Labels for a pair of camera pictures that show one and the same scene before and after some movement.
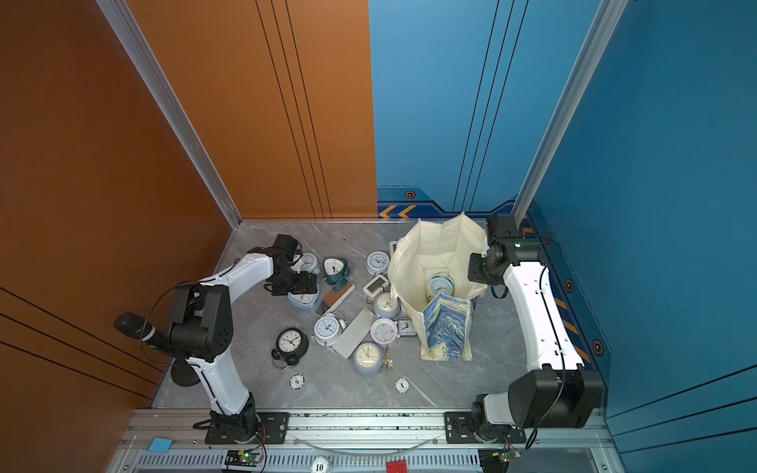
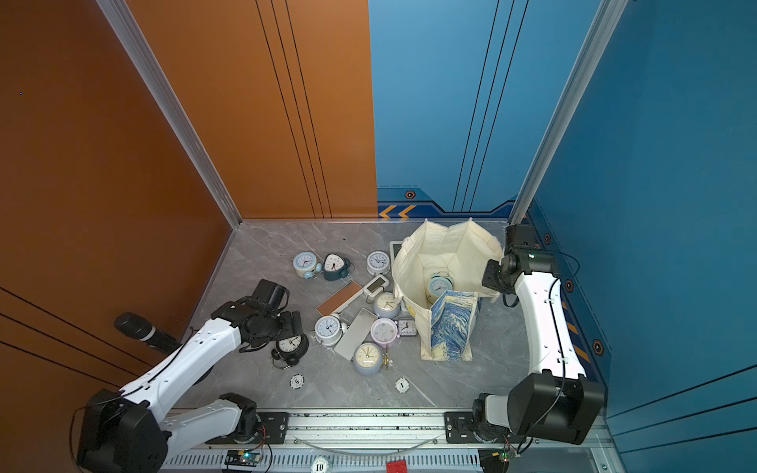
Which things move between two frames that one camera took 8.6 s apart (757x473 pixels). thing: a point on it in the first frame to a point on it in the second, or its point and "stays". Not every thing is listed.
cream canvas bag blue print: (430, 271) stays
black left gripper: (303, 288) to (290, 328)
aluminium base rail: (164, 440) stays
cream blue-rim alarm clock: (440, 284) stays
